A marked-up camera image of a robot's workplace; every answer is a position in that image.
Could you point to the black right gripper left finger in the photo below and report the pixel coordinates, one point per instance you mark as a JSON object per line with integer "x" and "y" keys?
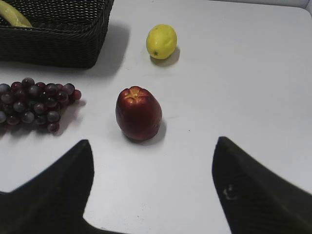
{"x": 54, "y": 201}

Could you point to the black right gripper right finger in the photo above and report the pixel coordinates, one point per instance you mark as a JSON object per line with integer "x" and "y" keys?
{"x": 254, "y": 199}

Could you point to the yellow banana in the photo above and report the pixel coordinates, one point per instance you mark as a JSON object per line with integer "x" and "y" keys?
{"x": 13, "y": 16}

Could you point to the black wicker basket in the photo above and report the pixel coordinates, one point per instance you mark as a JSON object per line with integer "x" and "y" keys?
{"x": 64, "y": 33}

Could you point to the purple grape bunch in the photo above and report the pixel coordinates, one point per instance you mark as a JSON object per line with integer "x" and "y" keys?
{"x": 36, "y": 104}

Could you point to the red apple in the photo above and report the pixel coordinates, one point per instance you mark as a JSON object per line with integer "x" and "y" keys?
{"x": 138, "y": 113}

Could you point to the yellow lemon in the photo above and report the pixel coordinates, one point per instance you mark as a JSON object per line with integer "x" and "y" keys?
{"x": 161, "y": 41}

